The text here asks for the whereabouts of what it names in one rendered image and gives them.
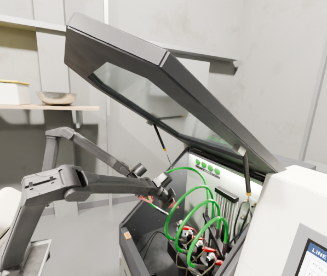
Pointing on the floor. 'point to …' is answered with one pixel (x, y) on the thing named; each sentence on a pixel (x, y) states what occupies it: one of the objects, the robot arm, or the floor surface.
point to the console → (292, 217)
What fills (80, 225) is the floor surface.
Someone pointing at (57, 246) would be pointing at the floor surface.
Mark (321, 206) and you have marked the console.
